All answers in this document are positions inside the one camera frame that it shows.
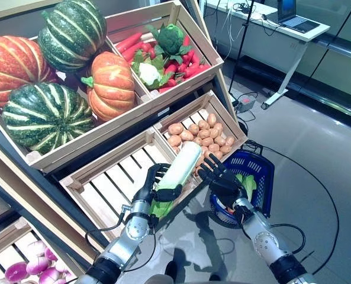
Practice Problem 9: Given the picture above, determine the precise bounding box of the green broccoli head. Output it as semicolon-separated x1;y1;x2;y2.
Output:
145;23;194;64

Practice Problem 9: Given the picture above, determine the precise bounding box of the wooden slatted cabbage crate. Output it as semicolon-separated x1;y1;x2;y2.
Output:
59;128;205;234

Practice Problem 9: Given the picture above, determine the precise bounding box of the white cauliflower with leaves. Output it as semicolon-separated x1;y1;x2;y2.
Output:
130;50;173;89

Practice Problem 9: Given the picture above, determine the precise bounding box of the large orange pumpkin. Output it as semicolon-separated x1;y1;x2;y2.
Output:
0;35;57;108

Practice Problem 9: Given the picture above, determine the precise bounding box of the wooden potato crate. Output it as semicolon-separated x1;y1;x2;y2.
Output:
153;90;249;178

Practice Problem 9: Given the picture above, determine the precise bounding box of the black tripod stand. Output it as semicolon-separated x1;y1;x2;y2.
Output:
227;0;263;94

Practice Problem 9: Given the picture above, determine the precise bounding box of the open laptop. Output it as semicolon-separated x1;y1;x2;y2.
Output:
277;0;317;34

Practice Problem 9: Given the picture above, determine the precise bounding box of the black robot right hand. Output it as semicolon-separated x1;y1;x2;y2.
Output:
198;153;249;211

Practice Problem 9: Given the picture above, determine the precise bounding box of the wooden onion crate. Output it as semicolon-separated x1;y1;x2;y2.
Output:
0;217;81;284

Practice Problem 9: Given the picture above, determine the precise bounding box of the wooden carrot crate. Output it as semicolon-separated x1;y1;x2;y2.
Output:
105;0;225;103

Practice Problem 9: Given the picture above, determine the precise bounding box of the white desk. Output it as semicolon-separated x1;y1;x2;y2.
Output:
204;0;331;110

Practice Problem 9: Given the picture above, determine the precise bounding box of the grey box red button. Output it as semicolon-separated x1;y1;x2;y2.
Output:
236;95;257;113

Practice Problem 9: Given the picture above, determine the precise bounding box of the green white napa cabbage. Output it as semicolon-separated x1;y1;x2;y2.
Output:
236;173;257;202
148;141;202;220

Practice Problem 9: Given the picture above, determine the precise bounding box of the small green striped pumpkin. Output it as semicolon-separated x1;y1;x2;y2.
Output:
37;0;107;73

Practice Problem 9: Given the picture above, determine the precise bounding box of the blue plastic shopping basket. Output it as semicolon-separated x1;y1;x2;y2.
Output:
210;141;276;230

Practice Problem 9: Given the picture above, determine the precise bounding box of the small orange pumpkin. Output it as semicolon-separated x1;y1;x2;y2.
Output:
80;51;136;122

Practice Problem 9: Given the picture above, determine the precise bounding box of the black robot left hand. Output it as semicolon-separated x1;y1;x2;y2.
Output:
132;163;183;208

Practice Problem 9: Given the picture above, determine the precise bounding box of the wooden vegetable display stand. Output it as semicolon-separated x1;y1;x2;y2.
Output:
0;0;250;284

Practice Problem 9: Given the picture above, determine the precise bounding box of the long black floor cable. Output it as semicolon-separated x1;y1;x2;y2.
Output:
259;144;340;275

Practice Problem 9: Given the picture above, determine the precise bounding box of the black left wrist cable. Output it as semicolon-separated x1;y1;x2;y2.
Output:
85;205;127;254

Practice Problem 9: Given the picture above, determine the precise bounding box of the wooden pumpkin crate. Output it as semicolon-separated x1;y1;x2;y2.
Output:
0;35;152;166

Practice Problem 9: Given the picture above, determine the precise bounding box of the large green striped pumpkin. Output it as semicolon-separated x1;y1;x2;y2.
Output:
2;82;96;154

